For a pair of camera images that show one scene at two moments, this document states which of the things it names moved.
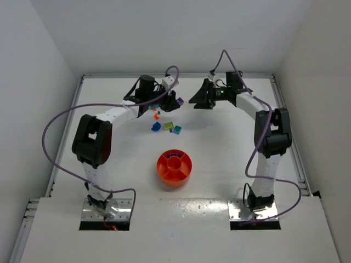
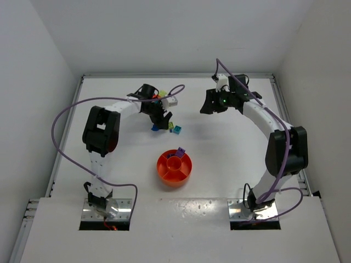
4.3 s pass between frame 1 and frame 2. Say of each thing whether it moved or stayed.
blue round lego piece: stayed
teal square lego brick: stayed
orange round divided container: stayed
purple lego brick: moved
